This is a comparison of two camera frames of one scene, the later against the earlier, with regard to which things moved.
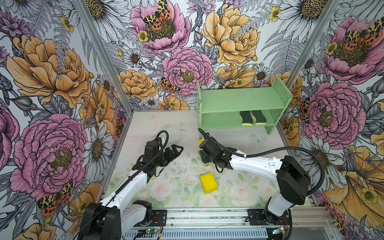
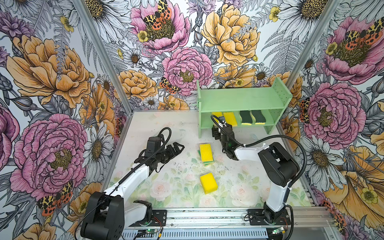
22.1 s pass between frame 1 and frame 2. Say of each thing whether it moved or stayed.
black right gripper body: moved
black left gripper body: stayed
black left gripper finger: stayed
